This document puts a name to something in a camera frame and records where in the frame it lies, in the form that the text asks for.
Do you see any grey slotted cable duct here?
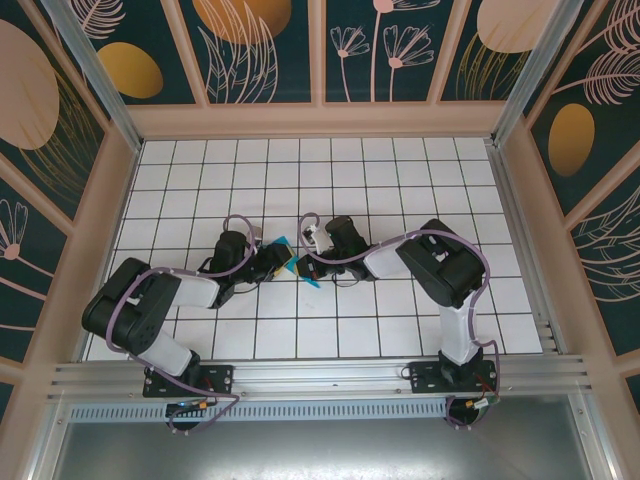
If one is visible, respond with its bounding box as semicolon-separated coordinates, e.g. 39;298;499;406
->
69;398;452;422

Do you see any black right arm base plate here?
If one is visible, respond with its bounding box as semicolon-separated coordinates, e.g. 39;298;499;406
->
408;360;501;395

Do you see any long aluminium mounting rail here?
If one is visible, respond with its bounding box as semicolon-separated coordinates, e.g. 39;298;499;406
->
46;353;594;404

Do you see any grey metal shelf plate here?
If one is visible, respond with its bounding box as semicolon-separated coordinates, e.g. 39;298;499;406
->
47;393;609;480

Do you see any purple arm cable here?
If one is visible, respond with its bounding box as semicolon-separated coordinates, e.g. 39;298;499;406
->
103;213;264;434
298;213;503;430

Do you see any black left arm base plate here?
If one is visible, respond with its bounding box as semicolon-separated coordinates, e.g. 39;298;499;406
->
142;363;236;399

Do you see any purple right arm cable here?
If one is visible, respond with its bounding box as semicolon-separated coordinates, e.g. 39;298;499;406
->
298;213;503;430

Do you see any aluminium frame post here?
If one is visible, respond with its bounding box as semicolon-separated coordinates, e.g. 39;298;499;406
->
489;0;586;147
41;0;144;154

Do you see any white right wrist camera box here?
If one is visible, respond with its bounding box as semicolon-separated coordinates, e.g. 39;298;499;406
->
305;225;332;252

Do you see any blue cloth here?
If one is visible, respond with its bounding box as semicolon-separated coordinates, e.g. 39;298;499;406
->
272;234;324;292

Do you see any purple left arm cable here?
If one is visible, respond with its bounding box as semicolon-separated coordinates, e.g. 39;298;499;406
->
103;213;264;434

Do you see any aluminium table side rail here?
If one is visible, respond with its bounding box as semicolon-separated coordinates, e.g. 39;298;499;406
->
485;139;569;357

